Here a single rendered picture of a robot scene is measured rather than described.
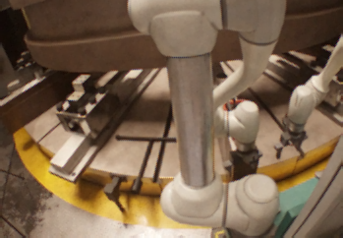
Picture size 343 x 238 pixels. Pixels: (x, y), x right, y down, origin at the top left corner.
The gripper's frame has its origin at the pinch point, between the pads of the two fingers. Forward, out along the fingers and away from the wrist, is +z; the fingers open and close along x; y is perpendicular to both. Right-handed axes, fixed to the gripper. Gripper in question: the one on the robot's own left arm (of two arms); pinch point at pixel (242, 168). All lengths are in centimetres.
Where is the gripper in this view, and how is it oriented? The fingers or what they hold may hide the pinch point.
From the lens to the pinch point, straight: 113.5
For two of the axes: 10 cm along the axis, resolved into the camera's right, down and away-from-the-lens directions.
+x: -9.7, 2.5, -0.5
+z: 1.7, 7.7, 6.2
